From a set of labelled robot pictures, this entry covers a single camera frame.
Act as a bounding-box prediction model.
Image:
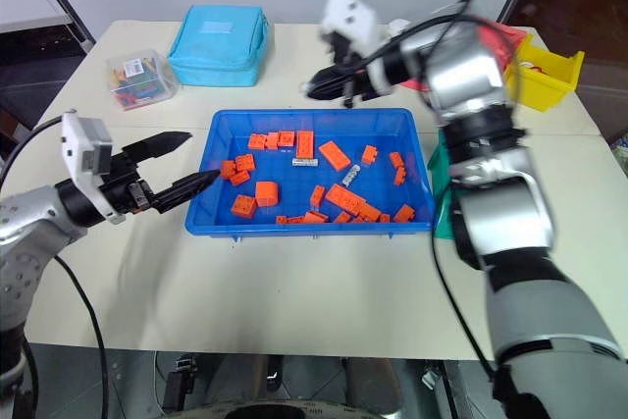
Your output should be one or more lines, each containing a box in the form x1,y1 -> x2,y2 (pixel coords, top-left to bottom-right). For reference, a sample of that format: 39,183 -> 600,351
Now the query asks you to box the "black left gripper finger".
122,131 -> 192,166
150,169 -> 222,215

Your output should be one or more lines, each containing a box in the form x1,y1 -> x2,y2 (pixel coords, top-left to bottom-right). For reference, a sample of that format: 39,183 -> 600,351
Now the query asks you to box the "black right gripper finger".
307,67 -> 347,89
301,84 -> 347,102

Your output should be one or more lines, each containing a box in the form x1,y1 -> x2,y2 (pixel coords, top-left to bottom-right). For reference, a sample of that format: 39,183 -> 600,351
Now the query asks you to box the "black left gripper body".
99,143 -> 159,217

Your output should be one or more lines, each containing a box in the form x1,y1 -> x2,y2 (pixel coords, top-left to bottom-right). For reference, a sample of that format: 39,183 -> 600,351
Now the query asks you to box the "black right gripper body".
326,30 -> 375,108

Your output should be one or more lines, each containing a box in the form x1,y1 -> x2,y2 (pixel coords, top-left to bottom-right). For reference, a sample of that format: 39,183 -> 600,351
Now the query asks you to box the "blue plastic bin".
183,107 -> 437,242

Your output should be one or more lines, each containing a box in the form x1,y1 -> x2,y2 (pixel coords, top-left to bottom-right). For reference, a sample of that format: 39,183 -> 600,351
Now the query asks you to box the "red plastic bin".
477,20 -> 534,78

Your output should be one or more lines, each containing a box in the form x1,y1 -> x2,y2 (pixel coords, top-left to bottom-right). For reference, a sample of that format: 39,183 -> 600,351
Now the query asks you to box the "green plastic bin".
426,140 -> 460,243

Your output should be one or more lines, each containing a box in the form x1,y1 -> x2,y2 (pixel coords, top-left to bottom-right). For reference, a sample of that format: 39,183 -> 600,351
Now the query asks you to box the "yellow plastic bin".
503,37 -> 586,113

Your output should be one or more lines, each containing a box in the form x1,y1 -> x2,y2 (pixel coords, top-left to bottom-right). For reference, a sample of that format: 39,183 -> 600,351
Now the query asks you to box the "long orange brick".
318,140 -> 352,173
324,183 -> 367,217
295,130 -> 317,161

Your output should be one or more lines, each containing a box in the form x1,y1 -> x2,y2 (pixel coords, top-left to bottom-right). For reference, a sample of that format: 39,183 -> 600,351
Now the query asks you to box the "square orange block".
231,193 -> 258,219

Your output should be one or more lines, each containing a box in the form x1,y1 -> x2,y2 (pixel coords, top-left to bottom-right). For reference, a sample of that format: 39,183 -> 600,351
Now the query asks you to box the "clear box of coloured pieces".
106,48 -> 180,112

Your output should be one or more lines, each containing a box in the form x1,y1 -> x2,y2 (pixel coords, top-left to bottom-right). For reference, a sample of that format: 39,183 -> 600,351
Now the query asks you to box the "large rounded orange block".
254,181 -> 281,207

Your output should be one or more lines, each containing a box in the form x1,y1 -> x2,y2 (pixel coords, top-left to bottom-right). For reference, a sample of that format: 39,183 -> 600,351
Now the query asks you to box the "light blue fabric pouch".
167,3 -> 274,87

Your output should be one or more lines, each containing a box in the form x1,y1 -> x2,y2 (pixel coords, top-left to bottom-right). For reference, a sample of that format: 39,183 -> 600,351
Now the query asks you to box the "black box under table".
160,353 -> 200,413

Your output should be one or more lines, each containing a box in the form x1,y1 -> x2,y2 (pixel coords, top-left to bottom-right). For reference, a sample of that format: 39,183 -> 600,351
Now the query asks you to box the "grey cylindrical leg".
341,356 -> 404,415

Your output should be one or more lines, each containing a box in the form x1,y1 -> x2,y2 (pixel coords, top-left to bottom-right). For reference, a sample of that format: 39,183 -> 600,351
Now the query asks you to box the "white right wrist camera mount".
320,0 -> 394,97

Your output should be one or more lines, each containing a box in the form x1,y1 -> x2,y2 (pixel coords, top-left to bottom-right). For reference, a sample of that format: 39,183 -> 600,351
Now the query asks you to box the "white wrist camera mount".
60,111 -> 125,225
320,0 -> 394,97

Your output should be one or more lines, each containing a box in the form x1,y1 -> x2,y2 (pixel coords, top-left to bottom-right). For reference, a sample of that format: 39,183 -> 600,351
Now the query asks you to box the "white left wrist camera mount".
60,111 -> 125,225

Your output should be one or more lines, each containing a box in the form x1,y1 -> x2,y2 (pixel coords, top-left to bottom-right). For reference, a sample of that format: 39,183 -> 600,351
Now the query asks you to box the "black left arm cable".
0,114 -> 110,419

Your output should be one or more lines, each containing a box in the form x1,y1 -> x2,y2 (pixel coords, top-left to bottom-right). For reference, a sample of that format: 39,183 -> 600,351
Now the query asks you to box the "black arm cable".
342,0 -> 524,382
0,114 -> 110,419

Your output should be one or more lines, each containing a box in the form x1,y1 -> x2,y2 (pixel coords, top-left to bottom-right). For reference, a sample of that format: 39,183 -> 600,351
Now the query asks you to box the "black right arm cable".
342,0 -> 524,382

